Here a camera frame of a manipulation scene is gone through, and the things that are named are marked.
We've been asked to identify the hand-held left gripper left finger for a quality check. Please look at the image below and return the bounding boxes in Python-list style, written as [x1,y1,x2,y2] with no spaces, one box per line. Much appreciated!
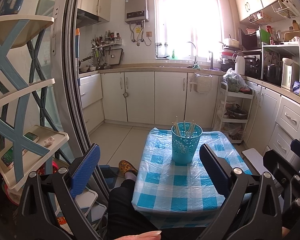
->
[15,144,102,240]

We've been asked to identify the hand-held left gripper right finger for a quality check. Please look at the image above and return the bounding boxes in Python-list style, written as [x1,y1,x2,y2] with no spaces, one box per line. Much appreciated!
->
[197,144,283,240]

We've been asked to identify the teal perforated plastic basket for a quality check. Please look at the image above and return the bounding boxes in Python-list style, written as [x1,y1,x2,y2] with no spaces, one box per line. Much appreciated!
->
[171,122,203,165]

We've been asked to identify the bunch of wooden chopsticks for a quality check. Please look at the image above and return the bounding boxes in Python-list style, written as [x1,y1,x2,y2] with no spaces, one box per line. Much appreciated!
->
[172,116,197,138]

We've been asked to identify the person's left hand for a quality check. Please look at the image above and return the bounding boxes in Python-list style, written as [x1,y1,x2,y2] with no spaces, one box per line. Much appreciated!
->
[126,230,163,240]

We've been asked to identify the blue dustpan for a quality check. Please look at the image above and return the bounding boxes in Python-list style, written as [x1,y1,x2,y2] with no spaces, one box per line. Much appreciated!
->
[100,164,119,188]

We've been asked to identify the white step stool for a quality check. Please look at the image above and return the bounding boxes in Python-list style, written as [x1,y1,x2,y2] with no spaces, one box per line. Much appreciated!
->
[75,189,108,230]

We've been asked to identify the white plastic stool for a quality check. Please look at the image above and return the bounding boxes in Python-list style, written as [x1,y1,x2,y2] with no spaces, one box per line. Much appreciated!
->
[241,148,264,177]

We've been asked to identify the yellow patterned slipper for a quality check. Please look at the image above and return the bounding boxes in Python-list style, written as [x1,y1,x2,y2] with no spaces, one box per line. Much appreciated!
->
[118,159,138,178]

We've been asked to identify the crumpled clear plastic bag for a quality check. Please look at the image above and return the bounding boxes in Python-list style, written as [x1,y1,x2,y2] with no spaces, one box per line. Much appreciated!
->
[214,120,243,140]

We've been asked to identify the blue white checked tablecloth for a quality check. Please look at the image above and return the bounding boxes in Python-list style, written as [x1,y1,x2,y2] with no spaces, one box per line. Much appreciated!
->
[131,127,253,230]

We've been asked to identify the person's leg in black trousers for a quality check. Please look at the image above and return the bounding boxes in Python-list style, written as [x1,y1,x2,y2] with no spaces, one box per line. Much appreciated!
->
[107,174,208,240]

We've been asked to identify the black pan with lid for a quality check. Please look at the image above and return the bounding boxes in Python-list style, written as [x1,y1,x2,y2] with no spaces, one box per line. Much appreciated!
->
[225,106,248,120]

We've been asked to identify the smartphone with green screen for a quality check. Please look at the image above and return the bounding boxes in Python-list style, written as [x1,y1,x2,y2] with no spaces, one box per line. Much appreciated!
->
[24,132,39,143]

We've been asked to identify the white electric water boiler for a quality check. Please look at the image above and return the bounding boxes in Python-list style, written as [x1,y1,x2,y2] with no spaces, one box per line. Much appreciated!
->
[281,57,300,90]

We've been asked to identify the smartphone with dark case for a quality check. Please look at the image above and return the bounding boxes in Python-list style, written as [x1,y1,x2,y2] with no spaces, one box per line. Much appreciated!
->
[1,147,28,168]

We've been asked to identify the white tiered trolley rack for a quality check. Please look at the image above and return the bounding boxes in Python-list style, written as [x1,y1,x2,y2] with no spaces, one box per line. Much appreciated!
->
[216,81,254,144]

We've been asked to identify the cream kitchen base cabinets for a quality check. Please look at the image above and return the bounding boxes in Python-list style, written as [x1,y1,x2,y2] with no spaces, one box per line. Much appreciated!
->
[79,69,300,163]

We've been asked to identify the plastic bag of greens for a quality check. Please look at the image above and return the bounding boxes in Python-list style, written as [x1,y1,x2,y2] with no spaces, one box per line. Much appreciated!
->
[222,68,249,93]

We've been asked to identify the black toaster oven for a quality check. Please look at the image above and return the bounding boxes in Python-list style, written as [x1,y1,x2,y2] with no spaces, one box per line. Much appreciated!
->
[242,54,263,79]

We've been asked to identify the white thermos jug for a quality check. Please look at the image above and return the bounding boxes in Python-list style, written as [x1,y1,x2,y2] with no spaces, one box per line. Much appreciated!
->
[234,52,245,75]

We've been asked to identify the white countertop shelf rack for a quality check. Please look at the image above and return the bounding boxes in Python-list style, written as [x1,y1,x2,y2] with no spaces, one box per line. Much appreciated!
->
[261,41,300,90]

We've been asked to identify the blue and cream shelf unit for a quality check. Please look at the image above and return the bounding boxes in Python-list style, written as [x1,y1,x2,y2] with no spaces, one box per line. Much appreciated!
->
[0,15,70,190]

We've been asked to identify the hanging metal baking tray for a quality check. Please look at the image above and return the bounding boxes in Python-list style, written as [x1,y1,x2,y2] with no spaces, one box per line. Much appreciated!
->
[110,49,123,67]

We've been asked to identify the curved chrome faucet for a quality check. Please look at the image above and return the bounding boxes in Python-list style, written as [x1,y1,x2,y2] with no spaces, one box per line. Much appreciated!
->
[187,41,198,65]

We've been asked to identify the green cutting board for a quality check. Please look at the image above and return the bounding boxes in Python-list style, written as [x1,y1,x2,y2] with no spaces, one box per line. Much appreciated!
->
[259,29,273,44]

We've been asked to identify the black microwave oven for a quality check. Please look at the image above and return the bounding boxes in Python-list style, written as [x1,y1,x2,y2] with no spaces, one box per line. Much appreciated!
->
[240,29,262,50]

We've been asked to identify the kitchen window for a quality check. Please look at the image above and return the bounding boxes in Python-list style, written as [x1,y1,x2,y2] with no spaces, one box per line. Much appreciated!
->
[154,0,224,61]

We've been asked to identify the range hood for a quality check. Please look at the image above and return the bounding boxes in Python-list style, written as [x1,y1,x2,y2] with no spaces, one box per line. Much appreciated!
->
[76,8,100,28]

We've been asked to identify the silver gas water heater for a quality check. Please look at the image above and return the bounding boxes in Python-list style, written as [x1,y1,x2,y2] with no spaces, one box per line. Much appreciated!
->
[125,0,150,24]

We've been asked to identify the white hanging bin frame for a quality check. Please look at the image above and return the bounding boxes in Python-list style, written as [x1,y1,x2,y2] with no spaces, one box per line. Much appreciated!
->
[189,73,213,95]

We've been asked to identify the wall-mounted utensil rack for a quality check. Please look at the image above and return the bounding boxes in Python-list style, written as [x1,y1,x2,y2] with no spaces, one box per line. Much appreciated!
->
[91,30,122,70]

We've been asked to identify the blue mop handle orange cap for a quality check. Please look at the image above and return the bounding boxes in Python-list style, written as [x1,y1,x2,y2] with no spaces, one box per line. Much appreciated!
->
[75,28,80,60]

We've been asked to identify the small white wire basket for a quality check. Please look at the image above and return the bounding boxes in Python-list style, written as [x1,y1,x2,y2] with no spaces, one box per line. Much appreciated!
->
[249,10,273,27]

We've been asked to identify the large white wire basket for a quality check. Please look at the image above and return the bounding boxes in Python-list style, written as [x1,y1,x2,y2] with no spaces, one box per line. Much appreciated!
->
[272,0,300,19]

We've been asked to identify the cream wall cabinets with handles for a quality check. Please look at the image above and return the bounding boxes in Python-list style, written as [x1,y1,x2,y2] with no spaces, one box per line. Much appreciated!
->
[232,0,290,22]

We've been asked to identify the cream wall cabinet beside hood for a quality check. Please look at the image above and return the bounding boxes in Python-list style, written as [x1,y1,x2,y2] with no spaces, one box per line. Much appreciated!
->
[80,0,112,23]

